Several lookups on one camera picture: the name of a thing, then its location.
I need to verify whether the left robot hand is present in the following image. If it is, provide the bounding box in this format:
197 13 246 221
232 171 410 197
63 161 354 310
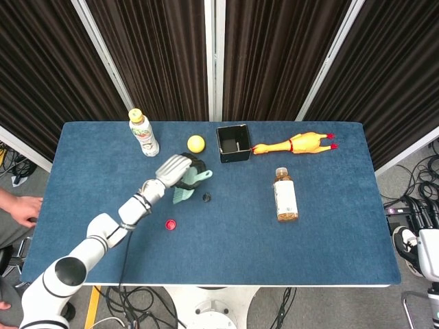
155 152 208 191

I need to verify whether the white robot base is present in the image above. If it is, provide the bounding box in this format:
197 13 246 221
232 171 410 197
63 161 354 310
163 286 262 329

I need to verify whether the yellow-capped white drink bottle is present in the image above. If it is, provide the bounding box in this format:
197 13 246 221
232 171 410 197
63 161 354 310
128 108 161 158

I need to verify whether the amber tea bottle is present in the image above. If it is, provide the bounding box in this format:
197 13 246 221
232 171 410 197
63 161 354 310
272 167 299 223

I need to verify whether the bystander bare hand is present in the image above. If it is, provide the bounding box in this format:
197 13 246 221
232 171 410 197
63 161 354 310
0 187 44 228

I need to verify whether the yellow ball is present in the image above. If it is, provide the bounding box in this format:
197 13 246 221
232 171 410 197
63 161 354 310
187 134 206 154

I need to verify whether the black cardboard box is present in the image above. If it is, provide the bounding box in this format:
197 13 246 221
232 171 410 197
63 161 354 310
215 123 252 165

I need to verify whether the blue table cloth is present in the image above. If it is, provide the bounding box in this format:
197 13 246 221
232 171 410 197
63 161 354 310
20 120 401 287

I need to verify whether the dark brown curtain panel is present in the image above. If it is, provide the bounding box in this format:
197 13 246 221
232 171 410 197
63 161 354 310
304 0 439 169
84 0 210 122
0 0 128 162
222 0 353 122

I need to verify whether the yellow rubber chicken toy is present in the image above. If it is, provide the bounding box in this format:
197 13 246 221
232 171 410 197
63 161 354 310
252 132 340 156

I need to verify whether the black and white shoe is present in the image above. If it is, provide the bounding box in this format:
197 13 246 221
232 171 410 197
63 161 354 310
392 225 425 278

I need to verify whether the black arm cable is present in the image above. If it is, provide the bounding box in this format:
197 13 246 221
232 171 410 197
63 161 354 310
118 228 135 287

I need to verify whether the white frame post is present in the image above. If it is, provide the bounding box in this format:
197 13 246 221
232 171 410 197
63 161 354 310
71 0 135 111
204 0 226 122
296 0 365 122

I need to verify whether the white table frame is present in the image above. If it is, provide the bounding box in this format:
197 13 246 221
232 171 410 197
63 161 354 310
82 282 392 289

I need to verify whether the black floor cable bundle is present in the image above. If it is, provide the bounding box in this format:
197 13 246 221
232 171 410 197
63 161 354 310
93 286 188 329
379 136 439 229
0 140 37 188

